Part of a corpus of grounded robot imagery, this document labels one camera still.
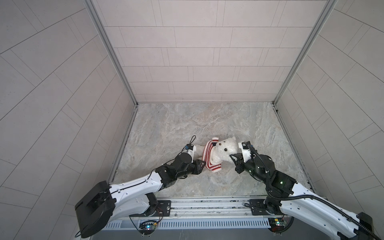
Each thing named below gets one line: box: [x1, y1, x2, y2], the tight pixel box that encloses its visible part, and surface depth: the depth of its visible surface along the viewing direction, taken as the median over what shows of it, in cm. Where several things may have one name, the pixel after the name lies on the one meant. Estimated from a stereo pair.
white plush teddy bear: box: [195, 137, 238, 165], surface depth 74 cm
